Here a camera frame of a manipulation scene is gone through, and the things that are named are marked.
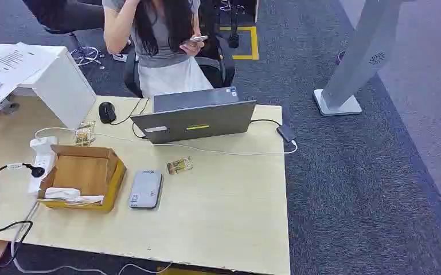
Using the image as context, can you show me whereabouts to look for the black mouse cable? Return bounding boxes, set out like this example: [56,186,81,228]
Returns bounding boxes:
[110,97,150,140]

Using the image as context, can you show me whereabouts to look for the black power adapter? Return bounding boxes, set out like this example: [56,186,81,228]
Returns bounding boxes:
[276,123,297,143]

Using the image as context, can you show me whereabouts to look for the wooden card box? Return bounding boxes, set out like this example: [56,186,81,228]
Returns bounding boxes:
[37,144,127,213]

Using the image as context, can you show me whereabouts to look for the printed paper sheet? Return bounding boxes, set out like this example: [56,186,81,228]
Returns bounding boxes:
[0,42,59,121]

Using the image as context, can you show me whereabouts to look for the grey laptop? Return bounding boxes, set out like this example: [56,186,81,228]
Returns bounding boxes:
[130,86,257,144]

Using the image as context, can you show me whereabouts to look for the white cards in box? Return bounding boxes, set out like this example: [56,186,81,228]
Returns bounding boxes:
[37,187,105,207]

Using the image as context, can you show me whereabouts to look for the white desk partition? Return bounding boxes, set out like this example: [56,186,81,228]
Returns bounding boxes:
[13,45,97,130]

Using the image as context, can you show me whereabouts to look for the black computer mouse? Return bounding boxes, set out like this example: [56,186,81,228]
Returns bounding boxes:
[98,101,117,124]

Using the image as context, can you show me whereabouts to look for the black power plug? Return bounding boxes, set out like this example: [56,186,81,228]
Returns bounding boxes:
[22,163,46,179]

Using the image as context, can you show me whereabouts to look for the grey stand with base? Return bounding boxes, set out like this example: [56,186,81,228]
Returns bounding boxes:
[313,0,411,117]

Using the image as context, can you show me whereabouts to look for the white power strip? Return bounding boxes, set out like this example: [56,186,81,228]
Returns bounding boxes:
[27,136,58,196]

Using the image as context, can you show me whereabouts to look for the person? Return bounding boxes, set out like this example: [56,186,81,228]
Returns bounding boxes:
[102,0,214,99]

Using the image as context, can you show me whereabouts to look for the grey card reader device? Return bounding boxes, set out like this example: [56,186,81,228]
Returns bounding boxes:
[128,170,164,210]

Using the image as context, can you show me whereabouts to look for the black office chair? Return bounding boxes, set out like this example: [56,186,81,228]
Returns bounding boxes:
[123,34,236,99]

